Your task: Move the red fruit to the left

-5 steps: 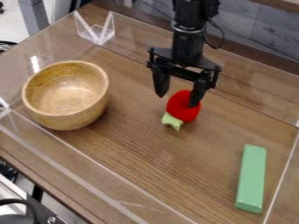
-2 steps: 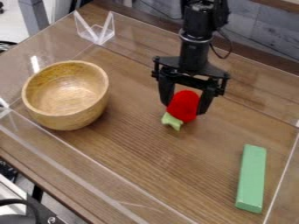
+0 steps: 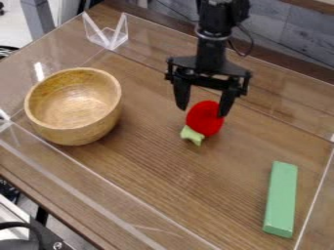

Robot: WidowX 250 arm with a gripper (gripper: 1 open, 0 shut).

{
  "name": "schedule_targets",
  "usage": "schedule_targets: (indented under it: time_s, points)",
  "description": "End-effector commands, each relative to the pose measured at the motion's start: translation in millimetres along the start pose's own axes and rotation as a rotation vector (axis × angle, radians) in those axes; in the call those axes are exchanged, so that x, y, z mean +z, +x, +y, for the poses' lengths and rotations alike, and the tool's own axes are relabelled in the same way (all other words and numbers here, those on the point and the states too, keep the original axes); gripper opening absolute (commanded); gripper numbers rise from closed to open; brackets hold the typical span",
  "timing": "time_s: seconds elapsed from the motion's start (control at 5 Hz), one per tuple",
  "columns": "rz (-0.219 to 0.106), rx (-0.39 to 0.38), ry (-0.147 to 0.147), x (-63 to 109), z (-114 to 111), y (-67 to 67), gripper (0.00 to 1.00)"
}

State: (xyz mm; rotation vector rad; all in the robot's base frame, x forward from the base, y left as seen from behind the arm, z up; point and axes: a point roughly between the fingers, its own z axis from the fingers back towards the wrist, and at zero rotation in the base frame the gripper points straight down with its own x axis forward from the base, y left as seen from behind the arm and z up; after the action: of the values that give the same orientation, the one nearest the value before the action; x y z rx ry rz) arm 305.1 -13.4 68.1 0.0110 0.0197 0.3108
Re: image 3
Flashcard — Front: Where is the clear acrylic tray enclosure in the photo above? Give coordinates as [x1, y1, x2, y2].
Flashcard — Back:
[0, 8, 334, 250]

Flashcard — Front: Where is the green rectangular block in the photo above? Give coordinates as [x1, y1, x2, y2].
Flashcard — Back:
[262, 161, 298, 238]

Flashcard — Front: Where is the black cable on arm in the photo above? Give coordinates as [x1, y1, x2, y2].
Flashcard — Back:
[227, 22, 256, 58]

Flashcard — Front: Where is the wooden bowl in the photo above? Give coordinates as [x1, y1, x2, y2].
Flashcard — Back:
[24, 67, 123, 146]

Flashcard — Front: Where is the red plush fruit green stem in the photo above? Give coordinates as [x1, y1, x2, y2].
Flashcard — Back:
[181, 101, 225, 146]

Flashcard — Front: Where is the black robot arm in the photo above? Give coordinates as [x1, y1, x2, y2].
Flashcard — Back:
[166, 0, 252, 117]

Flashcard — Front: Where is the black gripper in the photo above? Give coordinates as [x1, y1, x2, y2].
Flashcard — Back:
[165, 56, 252, 117]

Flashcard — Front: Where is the black device bottom left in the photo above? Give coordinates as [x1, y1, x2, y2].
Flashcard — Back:
[0, 222, 76, 250]

